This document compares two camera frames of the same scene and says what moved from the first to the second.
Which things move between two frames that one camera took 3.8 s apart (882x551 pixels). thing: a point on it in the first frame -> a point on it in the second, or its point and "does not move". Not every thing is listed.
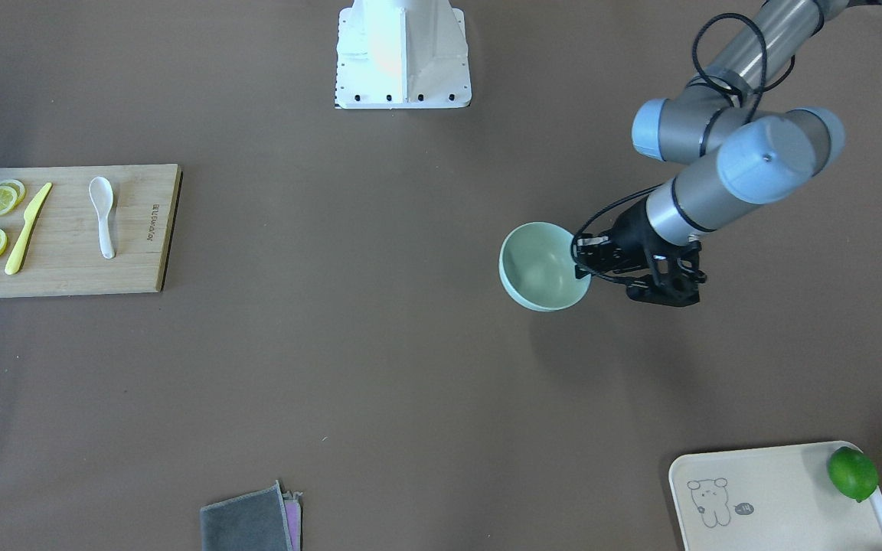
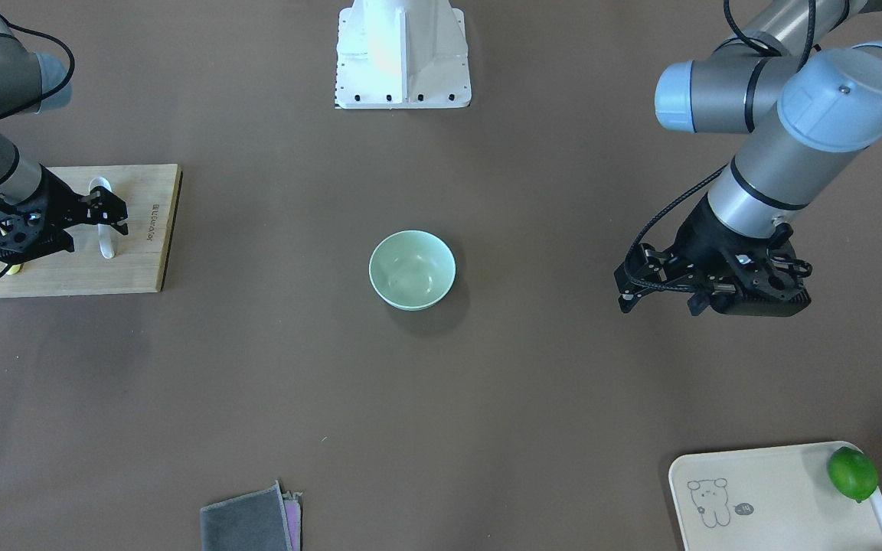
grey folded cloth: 269,520 does not move
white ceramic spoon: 101,192 does not move
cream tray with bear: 772,498 does not move
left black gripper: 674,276 -> 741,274
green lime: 852,473 does not move
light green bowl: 537,268 -> 412,270
